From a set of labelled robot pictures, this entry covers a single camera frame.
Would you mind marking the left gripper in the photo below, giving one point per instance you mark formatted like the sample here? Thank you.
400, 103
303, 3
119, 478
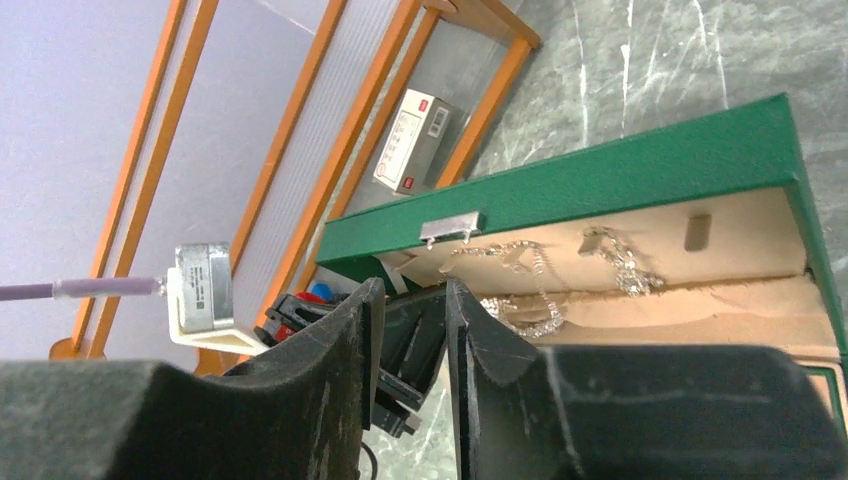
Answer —
412, 350

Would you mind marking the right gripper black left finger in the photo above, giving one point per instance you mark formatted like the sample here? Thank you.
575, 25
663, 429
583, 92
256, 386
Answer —
295, 411

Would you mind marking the white grey small carton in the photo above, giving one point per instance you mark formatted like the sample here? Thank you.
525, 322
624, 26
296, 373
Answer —
414, 138

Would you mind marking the green jewelry box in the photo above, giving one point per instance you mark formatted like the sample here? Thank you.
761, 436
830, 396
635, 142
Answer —
701, 232

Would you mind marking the orange wooden rack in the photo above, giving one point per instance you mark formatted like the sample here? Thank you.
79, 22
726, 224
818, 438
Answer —
355, 68

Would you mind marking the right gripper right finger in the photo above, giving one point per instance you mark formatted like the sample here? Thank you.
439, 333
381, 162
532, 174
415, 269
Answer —
630, 412

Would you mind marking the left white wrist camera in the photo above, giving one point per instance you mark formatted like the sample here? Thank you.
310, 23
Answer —
199, 293

